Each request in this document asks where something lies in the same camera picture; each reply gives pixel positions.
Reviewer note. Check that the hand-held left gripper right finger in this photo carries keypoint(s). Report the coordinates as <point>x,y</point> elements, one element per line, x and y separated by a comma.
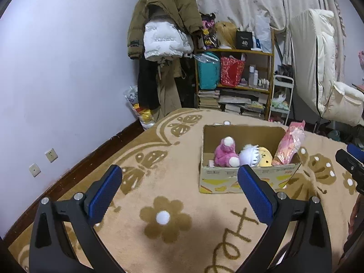
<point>256,196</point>

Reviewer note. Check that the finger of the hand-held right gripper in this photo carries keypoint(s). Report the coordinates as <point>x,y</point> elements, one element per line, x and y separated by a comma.
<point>349,162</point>
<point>357,151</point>

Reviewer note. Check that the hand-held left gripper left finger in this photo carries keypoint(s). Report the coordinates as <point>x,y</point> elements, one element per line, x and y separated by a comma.
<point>105,193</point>

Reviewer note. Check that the white-haired plush doll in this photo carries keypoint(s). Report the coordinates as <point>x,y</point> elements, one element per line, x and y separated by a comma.
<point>248,156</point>

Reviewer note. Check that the cardboard box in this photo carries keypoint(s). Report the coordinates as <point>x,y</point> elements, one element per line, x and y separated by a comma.
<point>216,180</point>

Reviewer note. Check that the pink plush toy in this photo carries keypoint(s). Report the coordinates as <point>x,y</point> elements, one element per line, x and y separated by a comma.
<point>224,153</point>

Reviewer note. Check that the pink snack packet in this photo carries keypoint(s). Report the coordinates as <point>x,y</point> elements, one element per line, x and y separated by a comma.
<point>288,145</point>

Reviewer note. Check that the person's right forearm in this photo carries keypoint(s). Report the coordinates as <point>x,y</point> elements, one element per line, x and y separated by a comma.
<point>354,221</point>

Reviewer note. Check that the white trolley cart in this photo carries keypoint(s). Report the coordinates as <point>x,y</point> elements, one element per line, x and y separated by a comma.
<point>281,102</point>

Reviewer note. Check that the stack of magazines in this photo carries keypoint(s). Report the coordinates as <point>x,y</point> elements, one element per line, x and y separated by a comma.
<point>244,103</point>

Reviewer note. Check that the clear bag of toys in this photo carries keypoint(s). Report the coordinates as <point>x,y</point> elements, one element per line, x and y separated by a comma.
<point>139,102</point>

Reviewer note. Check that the white padded chair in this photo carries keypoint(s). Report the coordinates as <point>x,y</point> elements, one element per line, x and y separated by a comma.
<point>310,62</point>

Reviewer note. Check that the stack of books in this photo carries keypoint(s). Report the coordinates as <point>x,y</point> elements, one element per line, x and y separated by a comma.
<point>209,99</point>

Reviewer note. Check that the black hanging clothing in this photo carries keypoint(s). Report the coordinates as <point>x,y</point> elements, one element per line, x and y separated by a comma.
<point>146,85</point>

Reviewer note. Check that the white cosmetic bottles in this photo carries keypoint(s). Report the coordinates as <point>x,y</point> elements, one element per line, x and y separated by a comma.
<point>253,76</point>

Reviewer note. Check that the beige hanging trousers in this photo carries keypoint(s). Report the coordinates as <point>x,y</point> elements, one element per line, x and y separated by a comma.
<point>167,91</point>

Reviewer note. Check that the red patterned bag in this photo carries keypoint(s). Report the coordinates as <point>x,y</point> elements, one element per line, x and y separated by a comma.
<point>231,72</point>

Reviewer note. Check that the wooden shelf unit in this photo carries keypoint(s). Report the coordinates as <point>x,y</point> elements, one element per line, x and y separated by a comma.
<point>263,62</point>

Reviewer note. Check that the teal bag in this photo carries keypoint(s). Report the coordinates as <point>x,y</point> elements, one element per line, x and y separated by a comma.
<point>209,74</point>

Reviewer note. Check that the white plastic bag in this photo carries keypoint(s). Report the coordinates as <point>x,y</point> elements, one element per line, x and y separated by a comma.
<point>263,34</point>

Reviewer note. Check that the black gift box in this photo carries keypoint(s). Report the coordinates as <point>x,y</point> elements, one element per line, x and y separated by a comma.
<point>244,40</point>

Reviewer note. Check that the white puffer jacket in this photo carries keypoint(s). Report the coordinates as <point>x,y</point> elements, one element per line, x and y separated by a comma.
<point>165,41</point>

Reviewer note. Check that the blond wig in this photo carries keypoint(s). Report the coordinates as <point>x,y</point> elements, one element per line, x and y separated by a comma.
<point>226,32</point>

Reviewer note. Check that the colourful printed bag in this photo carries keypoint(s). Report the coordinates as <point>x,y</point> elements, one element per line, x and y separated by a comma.
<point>209,32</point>

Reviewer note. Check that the brown puffer jacket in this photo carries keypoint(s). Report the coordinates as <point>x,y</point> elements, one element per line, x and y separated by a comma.
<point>170,2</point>

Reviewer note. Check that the white wall socket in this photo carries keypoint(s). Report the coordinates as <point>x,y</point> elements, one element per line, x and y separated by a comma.
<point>34,170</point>
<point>51,155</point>

